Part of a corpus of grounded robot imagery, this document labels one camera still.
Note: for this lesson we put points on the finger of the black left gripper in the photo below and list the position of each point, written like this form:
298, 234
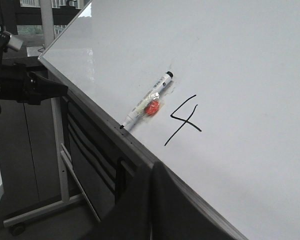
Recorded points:
47, 88

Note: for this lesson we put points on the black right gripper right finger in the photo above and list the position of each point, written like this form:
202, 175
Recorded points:
176, 217

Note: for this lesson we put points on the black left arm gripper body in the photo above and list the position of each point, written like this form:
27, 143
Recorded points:
18, 84

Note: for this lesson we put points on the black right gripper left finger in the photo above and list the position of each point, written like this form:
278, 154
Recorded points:
130, 217

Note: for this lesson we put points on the white whiteboard marker with red magnet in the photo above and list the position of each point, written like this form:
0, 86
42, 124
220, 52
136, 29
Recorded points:
150, 102

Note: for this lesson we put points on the grey vertical pillar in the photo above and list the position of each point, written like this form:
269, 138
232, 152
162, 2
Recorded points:
47, 22

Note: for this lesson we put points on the black caster wheel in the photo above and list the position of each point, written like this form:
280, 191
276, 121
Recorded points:
17, 229

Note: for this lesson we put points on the grey camera on mount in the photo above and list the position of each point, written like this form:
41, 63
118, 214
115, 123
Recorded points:
10, 41

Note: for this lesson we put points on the white rolling stand frame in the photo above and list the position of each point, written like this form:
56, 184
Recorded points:
65, 166

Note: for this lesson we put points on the white whiteboard with aluminium frame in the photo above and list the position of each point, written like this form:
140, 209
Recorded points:
229, 125

